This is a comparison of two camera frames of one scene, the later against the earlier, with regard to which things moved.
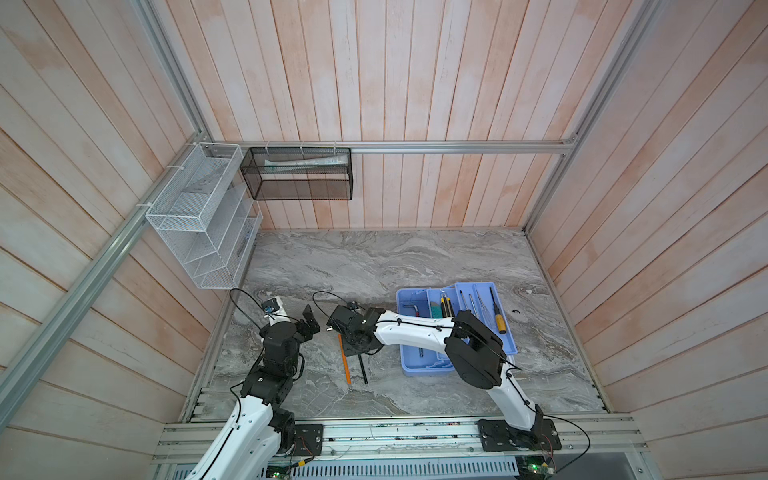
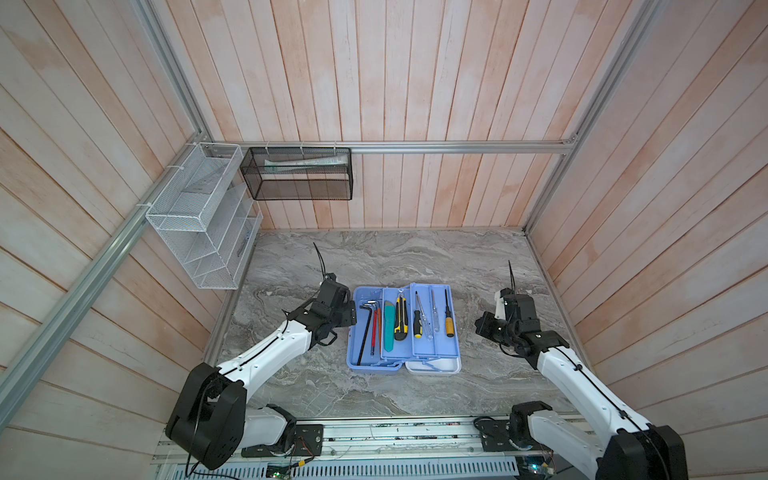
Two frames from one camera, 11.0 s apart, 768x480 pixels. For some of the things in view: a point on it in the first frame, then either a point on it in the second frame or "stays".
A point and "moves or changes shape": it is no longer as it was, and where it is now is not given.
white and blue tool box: [445, 301] moves or changes shape
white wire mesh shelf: [208, 215] stays
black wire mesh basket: [299, 173] stays
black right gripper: [347, 347] -> [482, 321]
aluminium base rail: [585, 438] stays
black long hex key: [363, 369] moves or changes shape
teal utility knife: [436, 310] moves or changes shape
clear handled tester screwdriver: [483, 308] -> [434, 314]
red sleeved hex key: [417, 314] moves or changes shape
